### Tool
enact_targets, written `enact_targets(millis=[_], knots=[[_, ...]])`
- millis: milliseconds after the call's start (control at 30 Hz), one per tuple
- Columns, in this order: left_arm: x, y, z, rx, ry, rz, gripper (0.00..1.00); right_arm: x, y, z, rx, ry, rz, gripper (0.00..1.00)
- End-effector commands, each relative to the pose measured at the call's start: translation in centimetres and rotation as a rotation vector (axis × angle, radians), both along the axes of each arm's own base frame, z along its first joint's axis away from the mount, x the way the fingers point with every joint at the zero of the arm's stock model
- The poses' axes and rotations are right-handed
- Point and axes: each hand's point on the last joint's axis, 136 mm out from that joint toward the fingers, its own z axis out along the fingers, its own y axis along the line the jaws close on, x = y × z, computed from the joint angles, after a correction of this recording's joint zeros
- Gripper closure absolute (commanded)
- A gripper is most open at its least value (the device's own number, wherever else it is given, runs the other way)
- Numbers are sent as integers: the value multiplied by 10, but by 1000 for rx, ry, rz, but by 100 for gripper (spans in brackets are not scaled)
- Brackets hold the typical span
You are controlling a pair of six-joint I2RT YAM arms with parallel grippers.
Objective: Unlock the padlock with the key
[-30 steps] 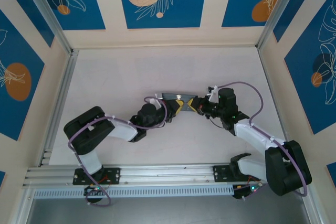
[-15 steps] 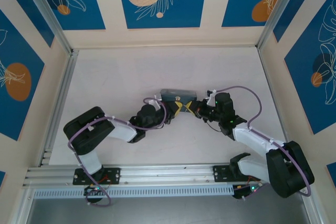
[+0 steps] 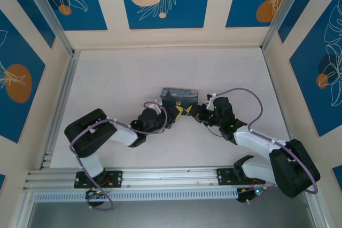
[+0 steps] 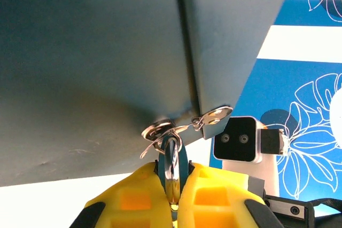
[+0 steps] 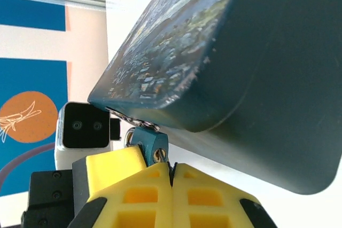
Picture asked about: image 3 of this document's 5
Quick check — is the starry night painted box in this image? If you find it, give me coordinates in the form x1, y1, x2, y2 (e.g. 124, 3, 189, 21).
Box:
159, 87, 199, 108

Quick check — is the blue poster with dark circle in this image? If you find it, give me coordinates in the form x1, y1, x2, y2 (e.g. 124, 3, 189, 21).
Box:
289, 0, 342, 138

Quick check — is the blue poster with peach circle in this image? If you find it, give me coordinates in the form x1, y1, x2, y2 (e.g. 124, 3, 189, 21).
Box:
118, 0, 213, 30

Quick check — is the blue poster with white flower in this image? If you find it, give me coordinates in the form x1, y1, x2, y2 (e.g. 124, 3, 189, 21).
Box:
26, 0, 108, 32

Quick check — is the blue poster with orange circle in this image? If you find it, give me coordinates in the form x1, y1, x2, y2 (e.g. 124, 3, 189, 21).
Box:
0, 9, 46, 144

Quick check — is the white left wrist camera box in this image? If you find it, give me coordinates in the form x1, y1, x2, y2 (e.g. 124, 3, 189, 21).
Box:
153, 99, 168, 114

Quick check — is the thin black wire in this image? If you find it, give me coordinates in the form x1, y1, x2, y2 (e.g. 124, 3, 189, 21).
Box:
204, 123, 225, 138

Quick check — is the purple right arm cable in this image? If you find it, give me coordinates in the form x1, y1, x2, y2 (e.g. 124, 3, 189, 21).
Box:
213, 87, 321, 205

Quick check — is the aluminium mounting rail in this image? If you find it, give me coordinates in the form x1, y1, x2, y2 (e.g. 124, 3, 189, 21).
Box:
22, 165, 316, 191

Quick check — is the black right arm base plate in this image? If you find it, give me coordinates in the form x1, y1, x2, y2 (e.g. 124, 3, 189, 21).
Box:
216, 168, 267, 186

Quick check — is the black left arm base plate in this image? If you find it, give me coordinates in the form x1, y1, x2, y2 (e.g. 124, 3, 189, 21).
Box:
74, 170, 123, 188

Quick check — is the grey slotted cable duct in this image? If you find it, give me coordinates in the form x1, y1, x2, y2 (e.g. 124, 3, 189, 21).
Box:
34, 187, 240, 203

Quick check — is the aluminium side rail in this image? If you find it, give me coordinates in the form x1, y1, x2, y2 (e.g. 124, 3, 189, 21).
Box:
38, 50, 81, 170

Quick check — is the aluminium corner post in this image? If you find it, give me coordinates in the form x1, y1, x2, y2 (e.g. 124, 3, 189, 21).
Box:
18, 0, 81, 58
260, 0, 313, 51

